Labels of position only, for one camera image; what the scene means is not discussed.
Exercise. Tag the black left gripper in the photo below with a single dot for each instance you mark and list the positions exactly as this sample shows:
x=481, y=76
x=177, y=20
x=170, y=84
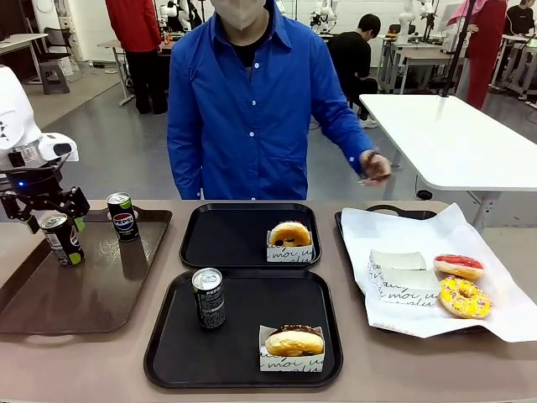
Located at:
x=29, y=184

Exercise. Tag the black Pepsi can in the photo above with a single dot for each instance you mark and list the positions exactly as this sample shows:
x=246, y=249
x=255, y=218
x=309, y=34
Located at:
x=123, y=220
x=208, y=302
x=65, y=247

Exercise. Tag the glazed donut chocolate underside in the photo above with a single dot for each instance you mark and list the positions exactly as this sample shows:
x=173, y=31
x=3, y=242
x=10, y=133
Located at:
x=279, y=235

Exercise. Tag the white printed paper donut box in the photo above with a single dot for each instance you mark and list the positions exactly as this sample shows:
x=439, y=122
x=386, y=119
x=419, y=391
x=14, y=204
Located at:
x=289, y=364
x=398, y=260
x=409, y=294
x=289, y=254

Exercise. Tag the chocolate nut topped donut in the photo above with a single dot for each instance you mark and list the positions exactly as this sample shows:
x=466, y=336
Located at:
x=289, y=342

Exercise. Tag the metal tongs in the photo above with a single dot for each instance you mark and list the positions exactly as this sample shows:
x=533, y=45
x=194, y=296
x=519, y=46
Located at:
x=373, y=181

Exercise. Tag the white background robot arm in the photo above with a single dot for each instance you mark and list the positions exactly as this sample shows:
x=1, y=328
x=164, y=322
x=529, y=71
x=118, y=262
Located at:
x=407, y=21
x=325, y=14

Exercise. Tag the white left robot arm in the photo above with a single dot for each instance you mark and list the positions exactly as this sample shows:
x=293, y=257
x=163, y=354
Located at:
x=12, y=117

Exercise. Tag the person's left blue-sleeved forearm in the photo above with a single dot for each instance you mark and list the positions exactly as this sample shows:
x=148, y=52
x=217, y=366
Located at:
x=348, y=144

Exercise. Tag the person's right blue-sleeved forearm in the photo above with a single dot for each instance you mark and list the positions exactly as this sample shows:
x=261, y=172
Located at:
x=184, y=172

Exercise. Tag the person's left hand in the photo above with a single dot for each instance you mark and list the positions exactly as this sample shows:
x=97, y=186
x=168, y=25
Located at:
x=375, y=165

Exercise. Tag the brown plastic tray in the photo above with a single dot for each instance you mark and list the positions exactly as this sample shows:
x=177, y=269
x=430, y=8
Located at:
x=84, y=294

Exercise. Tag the grey step stool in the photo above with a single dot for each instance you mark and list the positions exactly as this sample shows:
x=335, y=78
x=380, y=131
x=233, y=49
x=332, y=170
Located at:
x=54, y=77

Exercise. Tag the black office chair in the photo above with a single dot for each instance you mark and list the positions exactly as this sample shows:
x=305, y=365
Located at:
x=56, y=38

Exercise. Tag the white desk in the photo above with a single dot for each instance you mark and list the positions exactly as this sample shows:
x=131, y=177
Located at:
x=17, y=40

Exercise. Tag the narrow grey table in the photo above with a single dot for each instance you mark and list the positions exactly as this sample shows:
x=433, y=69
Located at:
x=113, y=43

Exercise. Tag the black plastic tray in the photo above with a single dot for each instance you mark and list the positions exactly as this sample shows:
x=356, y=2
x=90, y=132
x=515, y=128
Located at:
x=226, y=239
x=243, y=294

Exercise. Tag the person in red top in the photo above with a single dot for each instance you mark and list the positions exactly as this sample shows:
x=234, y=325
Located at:
x=130, y=25

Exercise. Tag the person in blue shirt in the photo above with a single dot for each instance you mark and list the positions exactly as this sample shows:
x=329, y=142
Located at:
x=235, y=126

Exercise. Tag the seated person in black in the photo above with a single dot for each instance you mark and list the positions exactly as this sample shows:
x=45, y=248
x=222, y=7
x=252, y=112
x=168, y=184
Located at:
x=352, y=54

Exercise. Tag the white paper sheet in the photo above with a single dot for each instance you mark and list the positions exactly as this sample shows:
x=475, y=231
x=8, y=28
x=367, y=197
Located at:
x=398, y=231

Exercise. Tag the large white table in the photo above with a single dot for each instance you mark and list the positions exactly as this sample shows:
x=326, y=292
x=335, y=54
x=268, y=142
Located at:
x=440, y=138

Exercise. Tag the grey lab desk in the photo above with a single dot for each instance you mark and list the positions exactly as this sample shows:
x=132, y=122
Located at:
x=419, y=56

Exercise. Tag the pink iced donut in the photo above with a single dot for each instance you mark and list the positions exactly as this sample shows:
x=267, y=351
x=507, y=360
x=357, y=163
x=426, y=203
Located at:
x=459, y=266

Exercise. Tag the yellow sprinkled donut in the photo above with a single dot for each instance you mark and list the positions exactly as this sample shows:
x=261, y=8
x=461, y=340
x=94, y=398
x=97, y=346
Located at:
x=478, y=306

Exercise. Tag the person red dress pink scarf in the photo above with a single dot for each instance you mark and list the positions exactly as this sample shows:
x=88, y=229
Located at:
x=486, y=42

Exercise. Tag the standing person black shirt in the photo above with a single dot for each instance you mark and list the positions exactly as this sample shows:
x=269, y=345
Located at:
x=520, y=19

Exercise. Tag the black camera pole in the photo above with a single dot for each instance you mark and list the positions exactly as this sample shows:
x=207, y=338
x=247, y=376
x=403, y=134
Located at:
x=457, y=54

